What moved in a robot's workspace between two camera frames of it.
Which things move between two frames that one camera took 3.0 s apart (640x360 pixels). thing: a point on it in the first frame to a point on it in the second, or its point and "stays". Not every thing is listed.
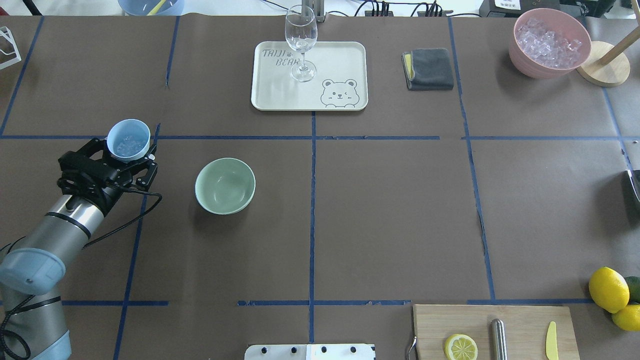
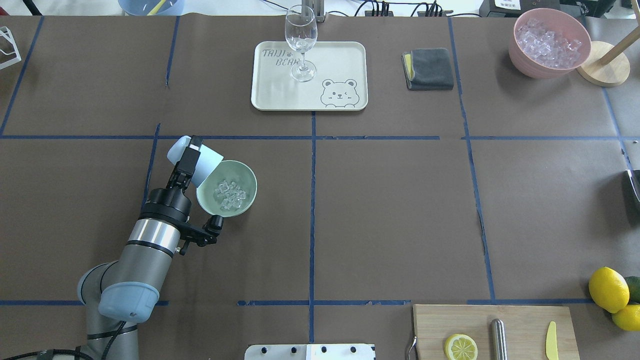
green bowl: (225, 186) stays
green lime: (634, 284) stays
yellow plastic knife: (551, 342) stays
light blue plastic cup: (128, 140) to (207, 157)
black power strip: (369, 13) stays
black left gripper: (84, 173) to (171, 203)
